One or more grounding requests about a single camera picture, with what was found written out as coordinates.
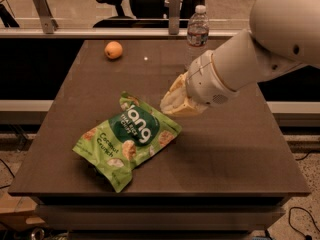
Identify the black office chair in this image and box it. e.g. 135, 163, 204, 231
93, 0, 205, 28

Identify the grey metal bracket left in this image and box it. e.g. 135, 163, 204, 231
32, 0, 58, 34

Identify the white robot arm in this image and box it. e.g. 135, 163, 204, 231
160, 0, 320, 116

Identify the black cable on floor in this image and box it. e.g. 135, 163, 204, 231
287, 206, 320, 240

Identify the orange fruit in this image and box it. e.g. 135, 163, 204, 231
104, 41, 123, 60

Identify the green rice chip bag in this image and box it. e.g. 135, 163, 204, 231
73, 92, 182, 193

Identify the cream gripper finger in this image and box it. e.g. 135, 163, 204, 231
169, 73, 187, 92
160, 87, 207, 117

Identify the grey metal bracket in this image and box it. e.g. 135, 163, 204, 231
168, 0, 180, 35
32, 0, 58, 34

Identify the grey metal bracket middle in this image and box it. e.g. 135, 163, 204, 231
168, 0, 180, 35

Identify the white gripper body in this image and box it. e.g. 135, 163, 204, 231
186, 50, 239, 107

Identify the clear plastic water bottle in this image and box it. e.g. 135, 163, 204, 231
185, 5, 210, 70

